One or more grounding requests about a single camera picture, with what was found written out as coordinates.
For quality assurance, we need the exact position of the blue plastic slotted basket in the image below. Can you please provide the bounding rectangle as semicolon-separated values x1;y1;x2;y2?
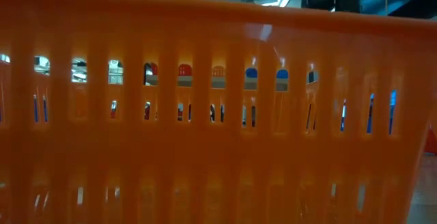
32;94;48;123
244;67;290;81

